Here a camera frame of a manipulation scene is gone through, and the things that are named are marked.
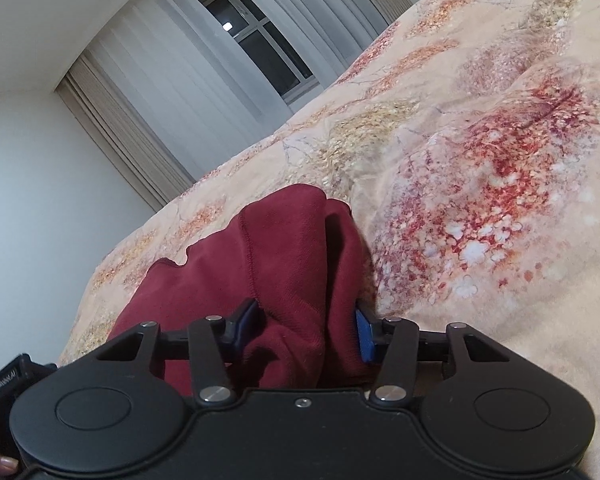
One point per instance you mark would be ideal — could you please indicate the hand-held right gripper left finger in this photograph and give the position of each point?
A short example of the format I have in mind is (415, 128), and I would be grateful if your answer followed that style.
(247, 318)

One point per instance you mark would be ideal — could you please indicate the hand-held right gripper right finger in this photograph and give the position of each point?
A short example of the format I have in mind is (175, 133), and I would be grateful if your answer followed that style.
(365, 336)

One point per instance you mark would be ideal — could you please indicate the dark red small garment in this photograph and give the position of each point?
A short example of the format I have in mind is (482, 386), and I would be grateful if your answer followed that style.
(290, 260)

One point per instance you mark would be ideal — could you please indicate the person's left hand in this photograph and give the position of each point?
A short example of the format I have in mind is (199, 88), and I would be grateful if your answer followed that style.
(0, 466)

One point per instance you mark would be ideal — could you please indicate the floral peach blanket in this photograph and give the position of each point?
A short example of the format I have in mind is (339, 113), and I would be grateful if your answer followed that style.
(480, 160)

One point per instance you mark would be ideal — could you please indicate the sheer white curtain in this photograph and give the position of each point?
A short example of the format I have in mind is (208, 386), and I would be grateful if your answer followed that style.
(300, 0)
(170, 95)

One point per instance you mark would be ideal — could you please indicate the window with white frame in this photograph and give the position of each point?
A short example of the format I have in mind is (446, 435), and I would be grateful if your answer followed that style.
(260, 35)

